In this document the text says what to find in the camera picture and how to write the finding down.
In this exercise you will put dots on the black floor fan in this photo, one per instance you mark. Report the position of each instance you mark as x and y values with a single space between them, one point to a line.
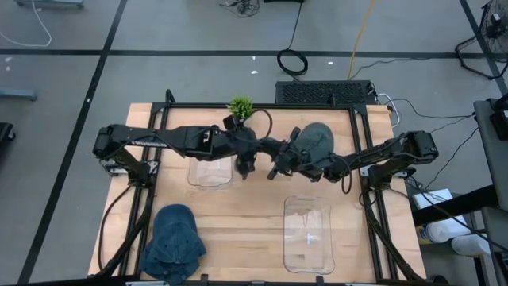
496 28

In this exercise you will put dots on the blue denim cap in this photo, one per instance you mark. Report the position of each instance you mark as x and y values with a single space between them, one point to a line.
195 250
166 276
174 222

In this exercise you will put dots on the clear plastic bin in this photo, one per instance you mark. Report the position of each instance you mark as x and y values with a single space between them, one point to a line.
210 175
309 238

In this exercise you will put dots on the black floor object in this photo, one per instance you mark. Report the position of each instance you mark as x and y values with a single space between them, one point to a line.
6 132

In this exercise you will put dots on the black device on side table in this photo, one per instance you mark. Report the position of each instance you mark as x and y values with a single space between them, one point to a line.
501 119

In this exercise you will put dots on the white paper box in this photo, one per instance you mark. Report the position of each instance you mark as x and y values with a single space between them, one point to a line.
434 198

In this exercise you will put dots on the black aluminium table frame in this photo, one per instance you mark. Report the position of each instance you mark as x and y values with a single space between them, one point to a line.
258 106

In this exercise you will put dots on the black shelf bar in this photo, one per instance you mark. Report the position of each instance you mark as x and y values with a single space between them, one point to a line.
456 205

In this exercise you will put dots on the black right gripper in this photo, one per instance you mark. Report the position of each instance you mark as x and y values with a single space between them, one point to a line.
301 159

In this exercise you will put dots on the grey furniture base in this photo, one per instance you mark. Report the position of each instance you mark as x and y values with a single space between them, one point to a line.
49 3

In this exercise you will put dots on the black perforated computer tower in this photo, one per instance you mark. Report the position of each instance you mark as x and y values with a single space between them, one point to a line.
325 93

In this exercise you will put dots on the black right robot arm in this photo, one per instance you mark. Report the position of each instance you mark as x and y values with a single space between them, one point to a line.
397 149

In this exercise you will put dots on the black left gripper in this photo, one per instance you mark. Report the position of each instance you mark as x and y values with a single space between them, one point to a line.
244 145

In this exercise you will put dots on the artificial plant in white pot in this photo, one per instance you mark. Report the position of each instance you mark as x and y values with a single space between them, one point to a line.
241 106

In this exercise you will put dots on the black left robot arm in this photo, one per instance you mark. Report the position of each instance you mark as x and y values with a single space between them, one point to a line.
166 139

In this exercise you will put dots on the white paper roll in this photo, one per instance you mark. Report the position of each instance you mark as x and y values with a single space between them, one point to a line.
444 230
472 245

